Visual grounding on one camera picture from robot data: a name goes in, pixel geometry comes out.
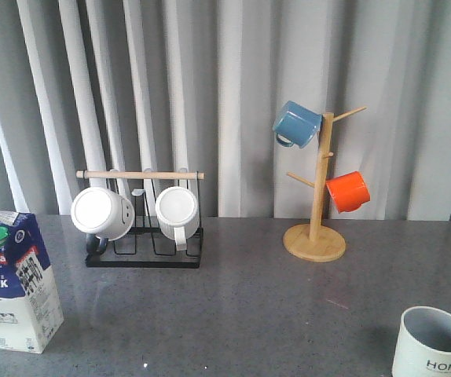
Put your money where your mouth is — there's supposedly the blue white milk carton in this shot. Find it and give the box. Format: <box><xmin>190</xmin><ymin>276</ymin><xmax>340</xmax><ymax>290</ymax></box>
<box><xmin>0</xmin><ymin>210</ymin><xmax>64</xmax><ymax>353</ymax></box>

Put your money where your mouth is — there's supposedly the pale green HOME mug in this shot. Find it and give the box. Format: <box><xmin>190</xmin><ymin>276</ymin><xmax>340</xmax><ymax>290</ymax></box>
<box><xmin>391</xmin><ymin>306</ymin><xmax>451</xmax><ymax>376</ymax></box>

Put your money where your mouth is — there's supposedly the white ribbed mug on rack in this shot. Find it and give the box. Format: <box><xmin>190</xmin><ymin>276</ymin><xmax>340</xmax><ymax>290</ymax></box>
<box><xmin>155</xmin><ymin>186</ymin><xmax>199</xmax><ymax>251</ymax></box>

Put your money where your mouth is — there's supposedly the blue mug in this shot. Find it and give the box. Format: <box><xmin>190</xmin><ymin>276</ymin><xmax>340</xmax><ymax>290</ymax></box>
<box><xmin>272</xmin><ymin>101</ymin><xmax>323</xmax><ymax>148</ymax></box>

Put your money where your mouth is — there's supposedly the wooden mug tree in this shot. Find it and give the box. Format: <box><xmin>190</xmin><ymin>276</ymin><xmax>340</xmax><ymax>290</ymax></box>
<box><xmin>283</xmin><ymin>106</ymin><xmax>366</xmax><ymax>262</ymax></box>

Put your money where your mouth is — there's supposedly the orange mug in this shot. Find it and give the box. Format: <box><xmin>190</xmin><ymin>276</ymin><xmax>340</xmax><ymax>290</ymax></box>
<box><xmin>325</xmin><ymin>171</ymin><xmax>371</xmax><ymax>213</ymax></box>

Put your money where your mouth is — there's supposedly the large white mug on rack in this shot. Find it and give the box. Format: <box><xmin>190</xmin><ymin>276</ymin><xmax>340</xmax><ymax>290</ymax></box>
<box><xmin>71</xmin><ymin>187</ymin><xmax>135</xmax><ymax>241</ymax></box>

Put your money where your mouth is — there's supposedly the grey white curtain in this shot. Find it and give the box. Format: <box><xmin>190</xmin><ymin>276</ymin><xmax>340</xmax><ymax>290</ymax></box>
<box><xmin>0</xmin><ymin>1</ymin><xmax>451</xmax><ymax>221</ymax></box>

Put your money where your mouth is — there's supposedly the black wire mug rack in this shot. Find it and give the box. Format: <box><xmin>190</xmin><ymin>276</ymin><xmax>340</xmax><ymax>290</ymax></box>
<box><xmin>76</xmin><ymin>170</ymin><xmax>204</xmax><ymax>269</ymax></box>

